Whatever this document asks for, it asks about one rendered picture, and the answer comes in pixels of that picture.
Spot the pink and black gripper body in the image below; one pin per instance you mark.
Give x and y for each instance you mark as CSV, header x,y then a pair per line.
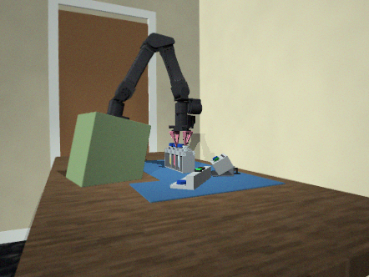
x,y
181,123

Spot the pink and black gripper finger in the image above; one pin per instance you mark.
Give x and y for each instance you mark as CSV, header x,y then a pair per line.
x,y
172,133
185,136

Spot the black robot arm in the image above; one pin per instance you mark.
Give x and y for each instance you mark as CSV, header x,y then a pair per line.
x,y
180,89

